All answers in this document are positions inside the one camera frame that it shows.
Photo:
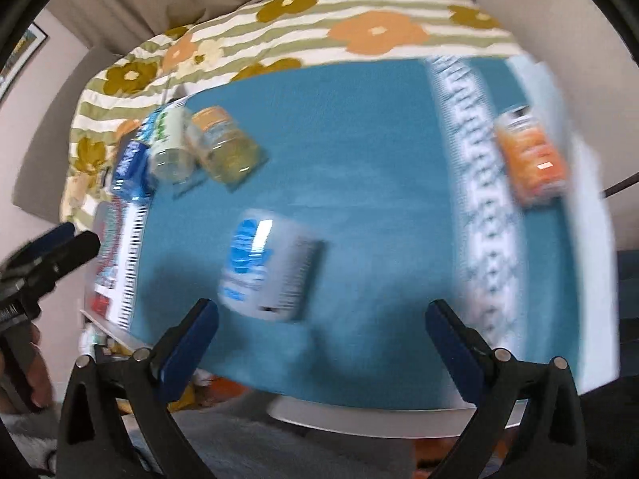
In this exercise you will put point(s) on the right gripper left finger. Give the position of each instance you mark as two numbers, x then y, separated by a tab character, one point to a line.
93	442

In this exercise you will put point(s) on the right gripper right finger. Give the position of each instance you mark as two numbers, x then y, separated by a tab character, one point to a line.
551	441

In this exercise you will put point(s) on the white plastic cup blue label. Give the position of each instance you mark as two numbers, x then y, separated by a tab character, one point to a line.
268	267

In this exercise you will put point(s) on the left hand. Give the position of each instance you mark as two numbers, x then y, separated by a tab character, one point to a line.
37	376

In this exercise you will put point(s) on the grey bed headboard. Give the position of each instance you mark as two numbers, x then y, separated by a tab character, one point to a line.
40	182

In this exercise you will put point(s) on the blue label water bottle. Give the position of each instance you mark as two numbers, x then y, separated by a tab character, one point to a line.
132	180

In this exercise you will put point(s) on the white green-label bottle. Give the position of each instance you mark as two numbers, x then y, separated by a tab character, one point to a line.
170	160

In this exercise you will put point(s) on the yellow orange-label bottle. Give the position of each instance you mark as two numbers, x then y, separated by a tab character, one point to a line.
228	154

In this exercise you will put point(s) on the orange cartoon drink bottle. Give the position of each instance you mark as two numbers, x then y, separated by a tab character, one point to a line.
536	169

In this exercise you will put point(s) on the blue patterned tablecloth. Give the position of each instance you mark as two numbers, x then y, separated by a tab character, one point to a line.
395	167

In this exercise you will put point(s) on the floral striped bed quilt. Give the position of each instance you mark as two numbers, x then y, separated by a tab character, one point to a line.
256	39

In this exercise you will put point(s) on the framed wall picture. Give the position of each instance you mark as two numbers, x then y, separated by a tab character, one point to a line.
31	42

